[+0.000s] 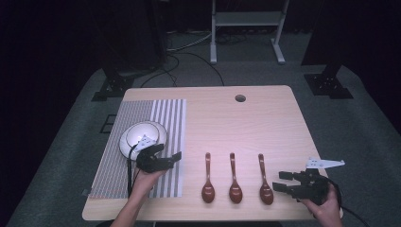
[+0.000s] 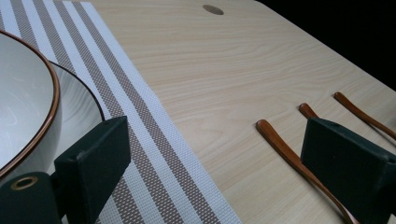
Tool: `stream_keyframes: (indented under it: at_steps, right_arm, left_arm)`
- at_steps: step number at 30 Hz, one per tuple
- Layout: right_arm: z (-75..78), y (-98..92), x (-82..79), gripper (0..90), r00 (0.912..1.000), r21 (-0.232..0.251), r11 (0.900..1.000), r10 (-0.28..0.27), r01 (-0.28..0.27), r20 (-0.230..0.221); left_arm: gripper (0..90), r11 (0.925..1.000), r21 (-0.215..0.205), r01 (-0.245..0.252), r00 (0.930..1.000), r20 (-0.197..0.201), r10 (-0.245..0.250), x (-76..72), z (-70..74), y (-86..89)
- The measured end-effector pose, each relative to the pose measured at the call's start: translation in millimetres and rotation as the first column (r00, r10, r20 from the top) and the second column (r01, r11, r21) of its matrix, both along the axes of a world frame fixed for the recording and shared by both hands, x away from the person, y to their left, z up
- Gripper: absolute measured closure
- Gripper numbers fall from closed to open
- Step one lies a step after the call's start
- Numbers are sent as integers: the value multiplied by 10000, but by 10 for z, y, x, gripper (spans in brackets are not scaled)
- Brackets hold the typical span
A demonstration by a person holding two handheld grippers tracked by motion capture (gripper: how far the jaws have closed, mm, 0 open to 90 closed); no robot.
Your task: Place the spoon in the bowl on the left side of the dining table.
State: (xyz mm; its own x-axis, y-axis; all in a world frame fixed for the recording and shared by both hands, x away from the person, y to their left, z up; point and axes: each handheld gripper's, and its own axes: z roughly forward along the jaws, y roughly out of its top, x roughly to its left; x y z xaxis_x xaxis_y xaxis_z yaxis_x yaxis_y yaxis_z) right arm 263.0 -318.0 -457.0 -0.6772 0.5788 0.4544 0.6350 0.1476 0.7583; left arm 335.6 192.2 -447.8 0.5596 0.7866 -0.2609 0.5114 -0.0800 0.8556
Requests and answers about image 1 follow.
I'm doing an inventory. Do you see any person's left hand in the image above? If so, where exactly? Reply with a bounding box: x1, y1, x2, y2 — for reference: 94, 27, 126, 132
131, 166, 167, 199

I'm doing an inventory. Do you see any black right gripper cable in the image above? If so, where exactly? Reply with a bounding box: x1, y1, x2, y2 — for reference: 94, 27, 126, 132
324, 175, 372, 227

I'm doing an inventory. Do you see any person's right hand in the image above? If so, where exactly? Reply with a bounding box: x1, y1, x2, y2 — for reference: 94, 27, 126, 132
300, 183, 344, 227

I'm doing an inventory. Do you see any grey striped placemat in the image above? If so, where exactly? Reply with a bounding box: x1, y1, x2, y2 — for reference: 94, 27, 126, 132
89, 98, 187, 200

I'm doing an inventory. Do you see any white bowl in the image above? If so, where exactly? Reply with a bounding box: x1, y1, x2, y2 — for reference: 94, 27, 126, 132
125, 122, 161, 153

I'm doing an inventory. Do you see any black floor cable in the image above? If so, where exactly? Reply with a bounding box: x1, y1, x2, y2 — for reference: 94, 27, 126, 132
139, 51, 226, 88

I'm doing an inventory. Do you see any grey floor cable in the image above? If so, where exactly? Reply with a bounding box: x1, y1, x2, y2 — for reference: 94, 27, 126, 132
166, 29, 213, 53

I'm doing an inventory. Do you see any white plate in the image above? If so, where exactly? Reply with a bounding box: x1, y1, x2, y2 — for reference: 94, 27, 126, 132
118, 120, 168, 162

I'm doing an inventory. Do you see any white metal stand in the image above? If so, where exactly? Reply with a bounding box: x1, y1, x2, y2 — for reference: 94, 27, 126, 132
209, 0, 290, 65

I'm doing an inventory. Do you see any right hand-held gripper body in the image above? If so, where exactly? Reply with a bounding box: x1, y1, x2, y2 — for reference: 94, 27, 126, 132
291, 156, 346, 206

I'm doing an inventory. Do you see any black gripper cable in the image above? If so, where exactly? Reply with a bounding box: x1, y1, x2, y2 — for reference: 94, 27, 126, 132
126, 143, 140, 199
324, 175, 372, 227

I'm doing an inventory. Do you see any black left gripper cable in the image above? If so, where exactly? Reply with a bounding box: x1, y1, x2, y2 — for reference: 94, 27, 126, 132
126, 143, 140, 199

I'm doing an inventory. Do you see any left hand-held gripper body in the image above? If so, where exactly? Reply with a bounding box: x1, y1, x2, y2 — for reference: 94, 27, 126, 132
135, 134, 168, 174

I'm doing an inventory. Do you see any black stand with base plate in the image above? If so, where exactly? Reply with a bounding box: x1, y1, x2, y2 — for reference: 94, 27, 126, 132
91, 0, 168, 103
300, 0, 355, 100

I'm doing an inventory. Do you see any brown wooden spoon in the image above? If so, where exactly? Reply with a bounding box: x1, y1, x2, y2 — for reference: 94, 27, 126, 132
228, 152, 244, 205
200, 152, 216, 204
257, 153, 275, 206

